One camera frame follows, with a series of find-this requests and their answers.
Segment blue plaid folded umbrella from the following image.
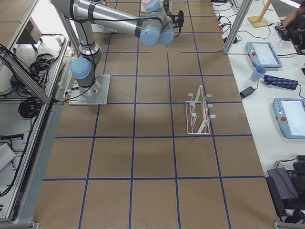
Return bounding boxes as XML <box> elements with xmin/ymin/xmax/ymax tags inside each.
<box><xmin>263</xmin><ymin>75</ymin><xmax>298</xmax><ymax>90</ymax></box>

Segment black equipment case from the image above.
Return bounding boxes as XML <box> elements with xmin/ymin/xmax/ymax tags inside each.
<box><xmin>266</xmin><ymin>168</ymin><xmax>302</xmax><ymax>217</ymax></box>

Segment blue plastic cup on table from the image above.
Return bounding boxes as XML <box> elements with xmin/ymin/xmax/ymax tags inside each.
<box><xmin>250</xmin><ymin>66</ymin><xmax>266</xmax><ymax>82</ymax></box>

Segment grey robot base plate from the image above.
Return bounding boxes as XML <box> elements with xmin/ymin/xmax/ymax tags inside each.
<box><xmin>68</xmin><ymin>74</ymin><xmax>111</xmax><ymax>105</ymax></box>

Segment black power adapter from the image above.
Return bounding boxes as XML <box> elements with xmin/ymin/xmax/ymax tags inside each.
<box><xmin>240</xmin><ymin>86</ymin><xmax>255</xmax><ymax>99</ymax></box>

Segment pink plastic cup in tray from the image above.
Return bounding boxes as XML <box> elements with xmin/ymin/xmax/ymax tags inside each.
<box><xmin>141</xmin><ymin>0</ymin><xmax>150</xmax><ymax>13</ymax></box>

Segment wooden stand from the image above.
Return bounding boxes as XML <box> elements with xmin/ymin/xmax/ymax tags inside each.
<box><xmin>247</xmin><ymin>0</ymin><xmax>274</xmax><ymax>28</ymax></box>

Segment aluminium side frame rail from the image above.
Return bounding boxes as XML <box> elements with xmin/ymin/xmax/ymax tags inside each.
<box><xmin>0</xmin><ymin>44</ymin><xmax>51</xmax><ymax>104</ymax></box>

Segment lower teach pendant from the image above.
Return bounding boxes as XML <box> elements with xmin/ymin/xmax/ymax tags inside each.
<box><xmin>273</xmin><ymin>98</ymin><xmax>305</xmax><ymax>139</ymax></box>

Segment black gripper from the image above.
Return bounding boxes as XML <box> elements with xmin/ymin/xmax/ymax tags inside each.
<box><xmin>169</xmin><ymin>10</ymin><xmax>184</xmax><ymax>28</ymax></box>

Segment aluminium frame post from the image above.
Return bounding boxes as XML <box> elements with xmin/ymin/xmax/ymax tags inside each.
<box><xmin>223</xmin><ymin>0</ymin><xmax>252</xmax><ymax>54</ymax></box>

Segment upper teach pendant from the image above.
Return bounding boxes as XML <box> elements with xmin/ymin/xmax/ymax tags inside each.
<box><xmin>246</xmin><ymin>42</ymin><xmax>283</xmax><ymax>68</ymax></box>

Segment coiled black cable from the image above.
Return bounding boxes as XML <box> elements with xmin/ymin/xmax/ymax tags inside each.
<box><xmin>18</xmin><ymin>97</ymin><xmax>40</xmax><ymax>119</ymax></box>

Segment grey electronics box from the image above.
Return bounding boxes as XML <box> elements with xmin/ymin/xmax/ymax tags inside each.
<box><xmin>17</xmin><ymin>17</ymin><xmax>42</xmax><ymax>45</ymax></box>

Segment teach pendant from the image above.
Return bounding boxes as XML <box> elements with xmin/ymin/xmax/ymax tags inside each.
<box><xmin>246</xmin><ymin>42</ymin><xmax>283</xmax><ymax>68</ymax></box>
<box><xmin>273</xmin><ymin>98</ymin><xmax>305</xmax><ymax>139</ymax></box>

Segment white wire cup rack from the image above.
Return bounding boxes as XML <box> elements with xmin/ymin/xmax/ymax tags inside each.
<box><xmin>185</xmin><ymin>85</ymin><xmax>216</xmax><ymax>135</ymax></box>

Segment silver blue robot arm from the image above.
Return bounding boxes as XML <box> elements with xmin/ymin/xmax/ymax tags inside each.
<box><xmin>51</xmin><ymin>0</ymin><xmax>184</xmax><ymax>92</ymax></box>

